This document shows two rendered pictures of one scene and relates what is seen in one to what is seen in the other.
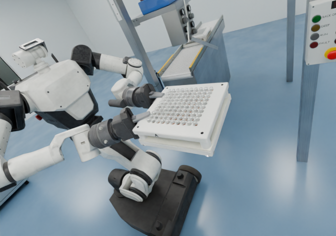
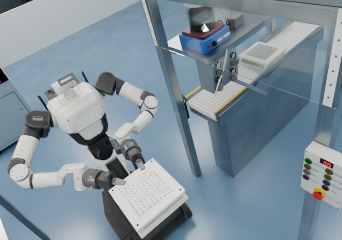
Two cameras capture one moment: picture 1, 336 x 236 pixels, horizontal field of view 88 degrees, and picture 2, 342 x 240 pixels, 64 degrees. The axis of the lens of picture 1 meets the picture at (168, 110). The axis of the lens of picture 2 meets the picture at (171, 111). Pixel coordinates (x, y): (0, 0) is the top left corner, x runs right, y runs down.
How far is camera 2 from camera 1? 81 cm
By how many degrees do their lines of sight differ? 19
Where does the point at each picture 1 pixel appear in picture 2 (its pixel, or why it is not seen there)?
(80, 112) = (89, 135)
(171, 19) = (204, 68)
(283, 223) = not seen: outside the picture
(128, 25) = (162, 53)
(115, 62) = (133, 96)
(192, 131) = (134, 219)
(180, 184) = not seen: hidden behind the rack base
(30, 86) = (57, 114)
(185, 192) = (165, 223)
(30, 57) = (62, 90)
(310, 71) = not seen: hidden behind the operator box
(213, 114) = (153, 214)
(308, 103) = (308, 213)
